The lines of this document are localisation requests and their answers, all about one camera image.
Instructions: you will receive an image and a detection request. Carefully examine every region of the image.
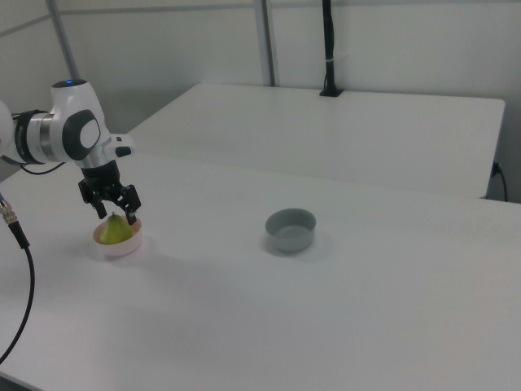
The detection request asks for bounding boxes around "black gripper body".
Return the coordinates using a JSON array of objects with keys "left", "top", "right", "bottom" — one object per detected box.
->
[{"left": 81, "top": 160, "right": 122, "bottom": 200}]

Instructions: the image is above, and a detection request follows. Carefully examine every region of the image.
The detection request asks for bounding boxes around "white adjoining table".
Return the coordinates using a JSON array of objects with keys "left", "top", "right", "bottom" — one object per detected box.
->
[{"left": 125, "top": 83, "right": 506, "bottom": 200}]

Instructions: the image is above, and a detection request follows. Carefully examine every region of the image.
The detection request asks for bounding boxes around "thin black wall cable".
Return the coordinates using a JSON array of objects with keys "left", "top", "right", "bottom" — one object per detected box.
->
[{"left": 492, "top": 160, "right": 510, "bottom": 201}]

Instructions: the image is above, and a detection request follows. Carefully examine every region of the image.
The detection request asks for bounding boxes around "black camera pole with base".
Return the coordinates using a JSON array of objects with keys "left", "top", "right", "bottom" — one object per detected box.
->
[{"left": 318, "top": 0, "right": 345, "bottom": 98}]

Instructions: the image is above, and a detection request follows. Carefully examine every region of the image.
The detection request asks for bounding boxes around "grey bowl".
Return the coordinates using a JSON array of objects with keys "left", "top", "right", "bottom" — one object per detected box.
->
[{"left": 265, "top": 208, "right": 317, "bottom": 253}]

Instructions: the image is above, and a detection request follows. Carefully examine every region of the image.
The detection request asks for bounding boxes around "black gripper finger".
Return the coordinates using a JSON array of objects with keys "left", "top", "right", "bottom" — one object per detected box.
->
[
  {"left": 116, "top": 184, "right": 142, "bottom": 226},
  {"left": 78, "top": 181, "right": 106, "bottom": 220}
]

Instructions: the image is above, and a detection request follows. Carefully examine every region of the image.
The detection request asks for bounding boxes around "green pear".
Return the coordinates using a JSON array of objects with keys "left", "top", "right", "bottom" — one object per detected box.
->
[{"left": 99, "top": 212, "right": 135, "bottom": 246}]

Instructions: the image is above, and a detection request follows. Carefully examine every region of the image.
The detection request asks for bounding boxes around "grey aluminium partition post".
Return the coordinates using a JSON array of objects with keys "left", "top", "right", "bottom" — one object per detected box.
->
[
  {"left": 252, "top": 0, "right": 280, "bottom": 88},
  {"left": 45, "top": 0, "right": 79, "bottom": 81}
]

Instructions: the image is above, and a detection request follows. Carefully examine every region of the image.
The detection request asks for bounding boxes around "pink bowl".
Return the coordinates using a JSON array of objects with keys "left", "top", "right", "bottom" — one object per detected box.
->
[{"left": 92, "top": 217, "right": 144, "bottom": 257}]

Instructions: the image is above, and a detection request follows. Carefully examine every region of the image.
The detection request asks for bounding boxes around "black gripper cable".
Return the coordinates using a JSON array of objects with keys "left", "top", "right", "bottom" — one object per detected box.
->
[{"left": 0, "top": 154, "right": 68, "bottom": 174}]

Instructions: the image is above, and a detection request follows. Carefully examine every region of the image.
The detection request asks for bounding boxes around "black cable with metal connector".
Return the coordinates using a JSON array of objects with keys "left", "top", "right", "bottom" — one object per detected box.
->
[{"left": 0, "top": 189, "right": 37, "bottom": 363}]

